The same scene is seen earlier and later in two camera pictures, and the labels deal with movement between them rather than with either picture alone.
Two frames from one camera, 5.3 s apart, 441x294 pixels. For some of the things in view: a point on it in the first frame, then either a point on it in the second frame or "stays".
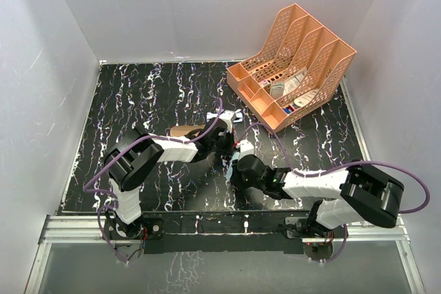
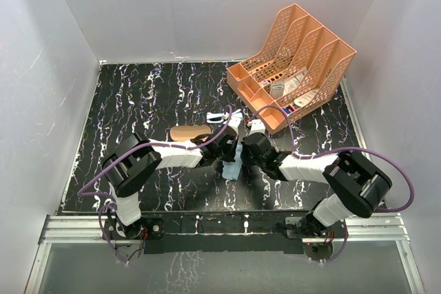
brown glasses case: (182, 130) stays
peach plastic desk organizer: (302, 65) stays
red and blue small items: (288, 109) stays
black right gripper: (236, 178) → (246, 160)
